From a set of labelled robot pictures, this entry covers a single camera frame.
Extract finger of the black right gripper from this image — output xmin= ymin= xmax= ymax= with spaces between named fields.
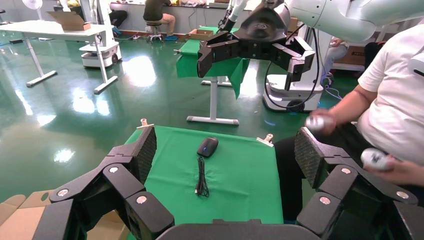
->
xmin=197 ymin=30 xmax=241 ymax=79
xmin=272 ymin=36 xmax=316 ymax=92

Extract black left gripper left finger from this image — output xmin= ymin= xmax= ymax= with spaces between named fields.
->
xmin=32 ymin=125 xmax=175 ymax=240

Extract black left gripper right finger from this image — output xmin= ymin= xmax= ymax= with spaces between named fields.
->
xmin=294 ymin=126 xmax=424 ymax=240

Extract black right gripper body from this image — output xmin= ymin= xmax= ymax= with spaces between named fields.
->
xmin=211 ymin=0 xmax=297 ymax=64

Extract white handheld controller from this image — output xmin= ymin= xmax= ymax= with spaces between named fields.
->
xmin=305 ymin=115 xmax=327 ymax=131
xmin=360 ymin=148 xmax=394 ymax=172

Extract black computer mouse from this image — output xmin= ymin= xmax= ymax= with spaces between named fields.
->
xmin=197 ymin=136 xmax=220 ymax=159

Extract black power plug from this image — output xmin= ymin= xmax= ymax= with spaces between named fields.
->
xmin=195 ymin=156 xmax=211 ymax=199

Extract person's bare right forearm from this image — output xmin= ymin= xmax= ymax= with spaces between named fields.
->
xmin=331 ymin=84 xmax=379 ymax=125

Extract white robot arm black gripper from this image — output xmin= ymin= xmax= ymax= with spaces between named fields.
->
xmin=217 ymin=0 xmax=250 ymax=34

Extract person's bare left forearm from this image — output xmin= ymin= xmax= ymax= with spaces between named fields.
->
xmin=397 ymin=161 xmax=424 ymax=188

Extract small open cardboard box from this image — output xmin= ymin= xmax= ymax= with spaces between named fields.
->
xmin=185 ymin=28 xmax=215 ymax=42

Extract brown cardboard box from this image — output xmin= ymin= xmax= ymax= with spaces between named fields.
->
xmin=337 ymin=45 xmax=366 ymax=66

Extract open shallow cardboard box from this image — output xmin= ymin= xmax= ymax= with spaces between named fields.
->
xmin=0 ymin=189 xmax=131 ymax=240

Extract person's left hand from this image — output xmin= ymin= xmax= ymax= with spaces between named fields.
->
xmin=364 ymin=154 xmax=406 ymax=181

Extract person's right hand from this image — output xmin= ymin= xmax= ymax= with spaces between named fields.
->
xmin=309 ymin=108 xmax=337 ymax=136

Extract seated person grey clothes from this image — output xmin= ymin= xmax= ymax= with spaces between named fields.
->
xmin=322 ymin=36 xmax=348 ymax=78

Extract white wheeled robot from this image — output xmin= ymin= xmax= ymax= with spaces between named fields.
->
xmin=262 ymin=26 xmax=333 ymax=113
xmin=78 ymin=0 xmax=123 ymax=69

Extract long white workbench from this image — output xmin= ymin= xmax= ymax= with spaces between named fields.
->
xmin=109 ymin=1 xmax=233 ymax=36

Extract round wheeled stool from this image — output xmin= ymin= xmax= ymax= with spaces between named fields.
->
xmin=145 ymin=21 xmax=164 ymax=44

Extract seated person black shirt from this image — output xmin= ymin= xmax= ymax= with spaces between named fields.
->
xmin=142 ymin=0 xmax=179 ymax=42

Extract person in black clothes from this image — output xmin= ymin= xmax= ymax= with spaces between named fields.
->
xmin=363 ymin=41 xmax=387 ymax=71

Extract silver binder clip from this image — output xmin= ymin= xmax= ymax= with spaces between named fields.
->
xmin=256 ymin=133 xmax=275 ymax=148
xmin=136 ymin=118 xmax=155 ymax=130

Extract person in white t-shirt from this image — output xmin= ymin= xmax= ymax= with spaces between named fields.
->
xmin=274 ymin=24 xmax=424 ymax=223

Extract seated person dark trousers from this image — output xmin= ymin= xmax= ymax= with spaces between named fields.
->
xmin=107 ymin=9 xmax=129 ymax=36

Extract tan cardboard carton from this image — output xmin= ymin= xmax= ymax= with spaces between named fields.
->
xmin=46 ymin=10 xmax=92 ymax=32

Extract white desk with legs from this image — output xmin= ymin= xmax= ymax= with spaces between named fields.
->
xmin=0 ymin=20 xmax=119 ymax=96

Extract white standing fan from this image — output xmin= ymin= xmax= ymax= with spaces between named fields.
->
xmin=21 ymin=0 xmax=44 ymax=21

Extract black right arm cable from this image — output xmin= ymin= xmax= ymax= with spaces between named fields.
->
xmin=264 ymin=28 xmax=322 ymax=110

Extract pale floor cables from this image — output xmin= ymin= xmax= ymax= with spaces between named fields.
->
xmin=323 ymin=83 xmax=344 ymax=101

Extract white pedestal table frame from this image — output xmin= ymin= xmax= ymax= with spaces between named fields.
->
xmin=186 ymin=76 xmax=240 ymax=126

